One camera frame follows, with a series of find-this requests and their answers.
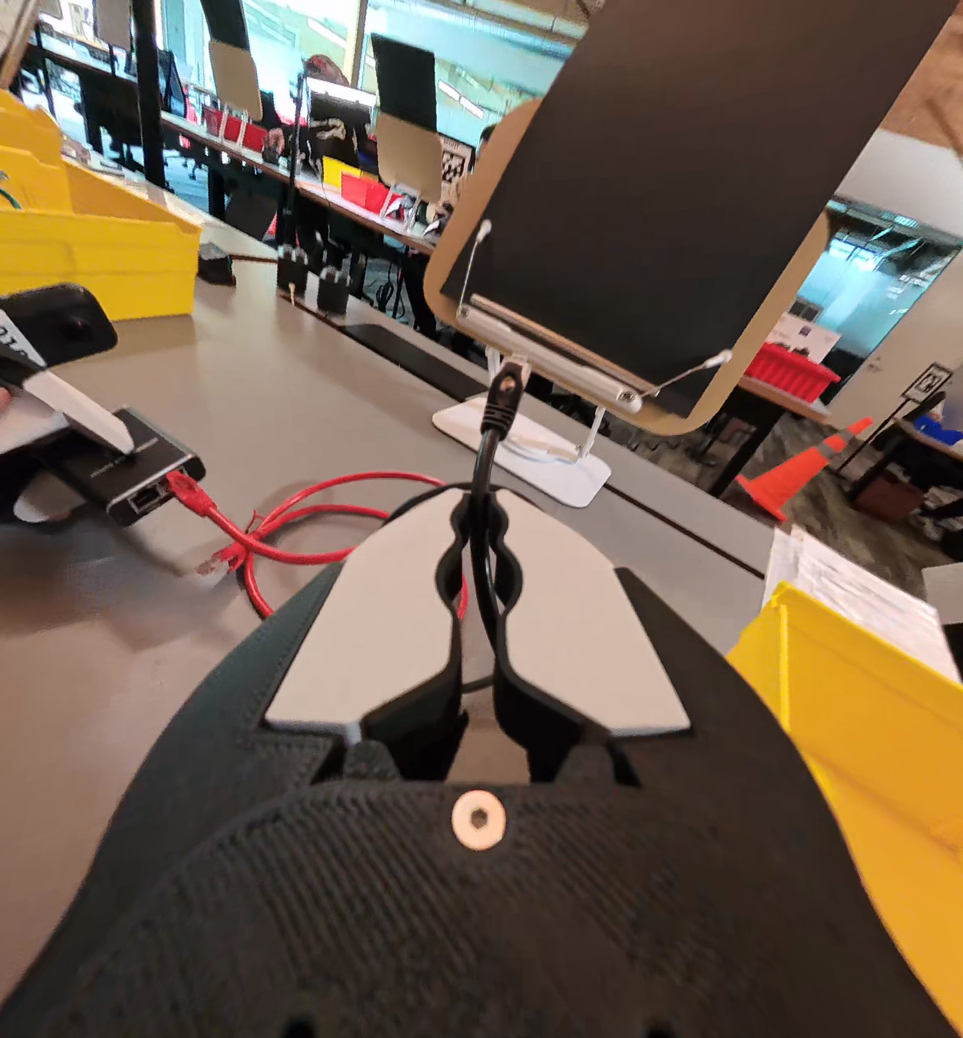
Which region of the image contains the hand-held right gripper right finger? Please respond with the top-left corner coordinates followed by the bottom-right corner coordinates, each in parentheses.
top-left (488, 487), bottom-right (693, 783)

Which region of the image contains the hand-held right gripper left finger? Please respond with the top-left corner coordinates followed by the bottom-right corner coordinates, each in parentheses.
top-left (262, 487), bottom-right (474, 781)

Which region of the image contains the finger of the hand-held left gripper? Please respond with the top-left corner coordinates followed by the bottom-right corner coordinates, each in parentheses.
top-left (0, 370), bottom-right (137, 467)
top-left (12, 469), bottom-right (90, 525)

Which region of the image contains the yellow bin with stepped rim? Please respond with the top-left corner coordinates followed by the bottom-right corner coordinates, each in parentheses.
top-left (0, 75), bottom-right (204, 323)

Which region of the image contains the black network splitter box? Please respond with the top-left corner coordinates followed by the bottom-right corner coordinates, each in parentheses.
top-left (39, 408), bottom-right (207, 527)

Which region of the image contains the red ethernet cable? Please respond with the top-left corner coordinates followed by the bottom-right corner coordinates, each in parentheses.
top-left (165, 470), bottom-right (470, 621)

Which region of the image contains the black ethernet cable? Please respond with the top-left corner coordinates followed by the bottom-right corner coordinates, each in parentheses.
top-left (380, 361), bottom-right (535, 698)

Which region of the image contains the grey desk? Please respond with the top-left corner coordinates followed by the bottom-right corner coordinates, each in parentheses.
top-left (0, 182), bottom-right (774, 1038)

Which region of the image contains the black pole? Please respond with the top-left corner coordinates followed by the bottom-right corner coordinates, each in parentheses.
top-left (131, 0), bottom-right (168, 189)

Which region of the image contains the red bin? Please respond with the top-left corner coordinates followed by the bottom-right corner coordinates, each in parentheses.
top-left (342, 172), bottom-right (390, 214)
top-left (201, 105), bottom-right (267, 152)
top-left (745, 342), bottom-right (841, 404)

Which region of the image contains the orange traffic cone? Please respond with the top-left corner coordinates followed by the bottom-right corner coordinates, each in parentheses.
top-left (736, 417), bottom-right (873, 522)

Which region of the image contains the paper sheet in plastic sleeve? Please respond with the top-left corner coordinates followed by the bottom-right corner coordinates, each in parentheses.
top-left (761, 527), bottom-right (961, 684)

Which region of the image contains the black and tan board stand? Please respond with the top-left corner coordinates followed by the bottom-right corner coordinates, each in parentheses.
top-left (201, 0), bottom-right (265, 121)
top-left (370, 34), bottom-right (445, 204)

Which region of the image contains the plain yellow bin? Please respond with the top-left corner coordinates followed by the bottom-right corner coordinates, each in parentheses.
top-left (728, 582), bottom-right (963, 1038)

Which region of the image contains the brown bag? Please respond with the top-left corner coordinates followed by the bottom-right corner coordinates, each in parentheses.
top-left (856, 470), bottom-right (926, 524)

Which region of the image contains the large black board on stand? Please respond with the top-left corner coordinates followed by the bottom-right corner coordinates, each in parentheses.
top-left (423, 0), bottom-right (961, 508)

